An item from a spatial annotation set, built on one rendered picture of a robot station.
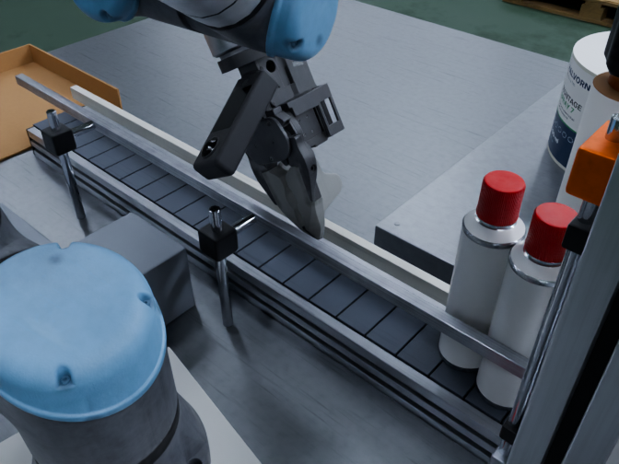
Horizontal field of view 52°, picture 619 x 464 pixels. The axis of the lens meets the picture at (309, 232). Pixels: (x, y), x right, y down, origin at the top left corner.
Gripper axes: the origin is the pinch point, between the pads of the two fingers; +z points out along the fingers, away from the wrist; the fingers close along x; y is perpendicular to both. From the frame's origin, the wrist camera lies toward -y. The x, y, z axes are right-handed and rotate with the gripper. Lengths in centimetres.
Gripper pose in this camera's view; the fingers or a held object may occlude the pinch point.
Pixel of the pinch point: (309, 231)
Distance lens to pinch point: 68.2
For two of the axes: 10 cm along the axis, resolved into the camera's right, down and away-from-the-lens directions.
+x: -6.5, 0.3, 7.6
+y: 6.6, -4.7, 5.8
